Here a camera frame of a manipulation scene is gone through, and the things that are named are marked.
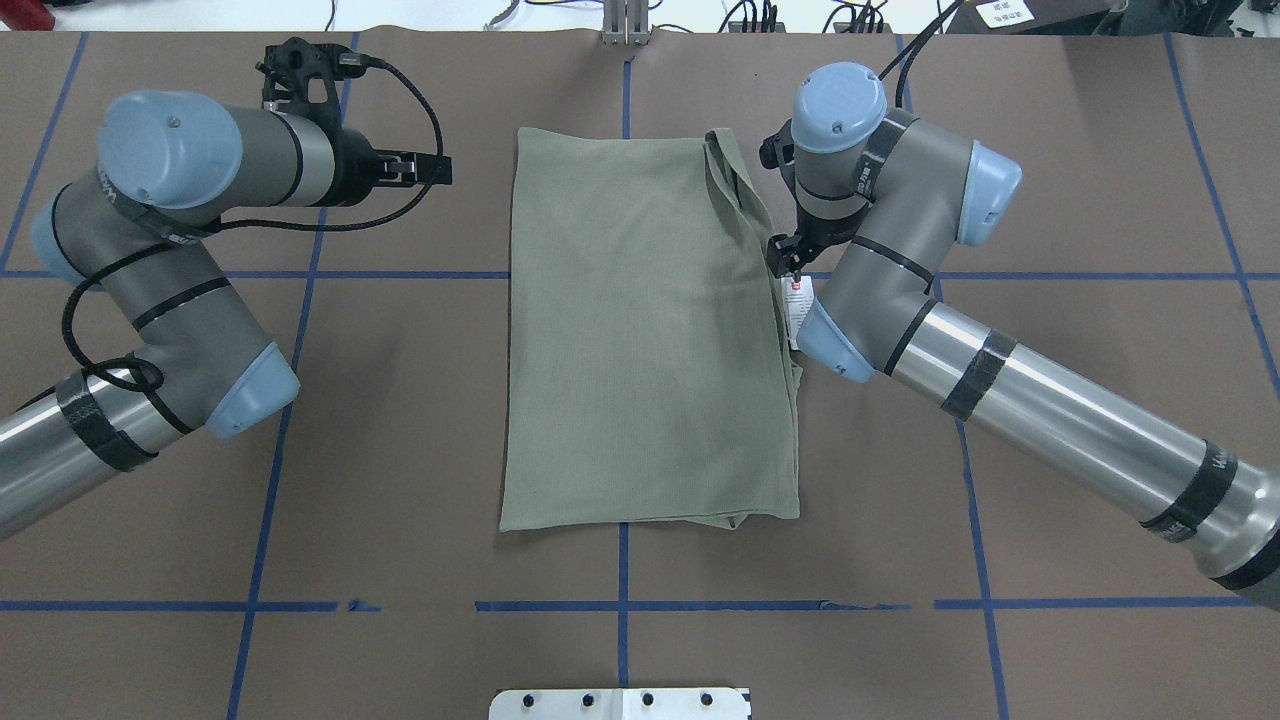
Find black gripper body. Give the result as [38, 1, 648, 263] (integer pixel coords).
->
[796, 215, 861, 263]
[330, 128, 381, 206]

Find green long-sleeve shirt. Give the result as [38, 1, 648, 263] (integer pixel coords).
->
[499, 127, 801, 532]

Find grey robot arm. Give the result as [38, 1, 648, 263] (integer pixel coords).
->
[760, 61, 1277, 609]
[3, 90, 452, 538]

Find white paper hang tag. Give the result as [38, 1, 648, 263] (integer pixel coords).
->
[780, 275, 815, 351]

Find red cylindrical bottle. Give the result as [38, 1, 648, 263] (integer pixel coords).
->
[0, 0, 56, 31]

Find aluminium camera post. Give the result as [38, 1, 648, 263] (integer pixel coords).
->
[600, 0, 652, 46]

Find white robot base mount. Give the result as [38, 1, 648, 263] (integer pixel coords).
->
[488, 687, 753, 719]

